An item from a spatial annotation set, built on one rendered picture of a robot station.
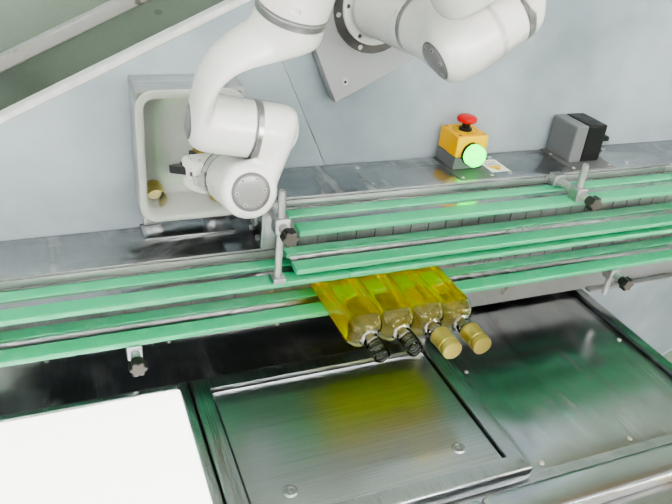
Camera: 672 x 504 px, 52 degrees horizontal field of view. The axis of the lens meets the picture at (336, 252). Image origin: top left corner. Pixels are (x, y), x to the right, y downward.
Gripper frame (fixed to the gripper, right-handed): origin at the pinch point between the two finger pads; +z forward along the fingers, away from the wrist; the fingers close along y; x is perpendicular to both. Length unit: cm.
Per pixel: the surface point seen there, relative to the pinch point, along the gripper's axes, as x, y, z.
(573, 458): -50, 50, -33
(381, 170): -6.3, 34.6, 6.5
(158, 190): -5.0, -7.6, 4.5
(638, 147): -8, 100, 9
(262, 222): -11.4, 8.4, -1.1
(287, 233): -10.1, 8.7, -14.3
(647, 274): -39, 105, 7
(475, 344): -30, 36, -25
